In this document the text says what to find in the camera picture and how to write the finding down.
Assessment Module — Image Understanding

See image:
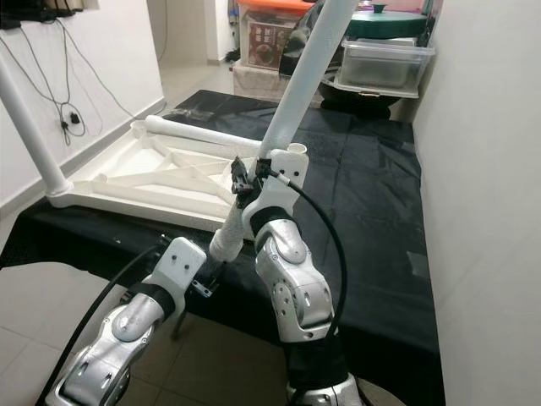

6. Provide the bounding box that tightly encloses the white plastic table leg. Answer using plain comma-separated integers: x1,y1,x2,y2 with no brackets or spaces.
210,0,358,263
144,116,263,157
0,63,75,197

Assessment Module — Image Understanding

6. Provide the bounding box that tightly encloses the beige patterned box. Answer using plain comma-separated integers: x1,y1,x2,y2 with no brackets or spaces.
232,66,297,102

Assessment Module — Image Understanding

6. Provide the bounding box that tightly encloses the black basket with items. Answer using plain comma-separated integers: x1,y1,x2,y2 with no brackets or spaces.
0,0,90,22

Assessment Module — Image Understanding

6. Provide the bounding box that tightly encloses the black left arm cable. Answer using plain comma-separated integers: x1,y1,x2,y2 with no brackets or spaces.
41,241,170,406

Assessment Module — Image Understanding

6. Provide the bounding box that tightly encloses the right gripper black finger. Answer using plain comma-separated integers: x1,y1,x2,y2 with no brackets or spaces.
230,156,256,197

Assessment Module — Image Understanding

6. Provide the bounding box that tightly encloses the clear plastic container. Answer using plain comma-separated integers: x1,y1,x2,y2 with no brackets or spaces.
334,38,436,94

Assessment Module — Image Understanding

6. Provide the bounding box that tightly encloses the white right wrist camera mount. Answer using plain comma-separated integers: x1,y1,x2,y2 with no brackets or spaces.
241,151,309,242

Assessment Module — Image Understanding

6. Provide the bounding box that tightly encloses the white plastic children table top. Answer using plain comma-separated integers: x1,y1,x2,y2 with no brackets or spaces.
48,118,308,233

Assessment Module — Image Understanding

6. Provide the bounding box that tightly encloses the black round basin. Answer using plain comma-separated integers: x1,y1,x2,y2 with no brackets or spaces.
321,72,419,115

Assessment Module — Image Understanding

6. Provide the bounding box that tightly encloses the green round lid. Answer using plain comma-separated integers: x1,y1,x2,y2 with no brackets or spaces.
342,8,430,39

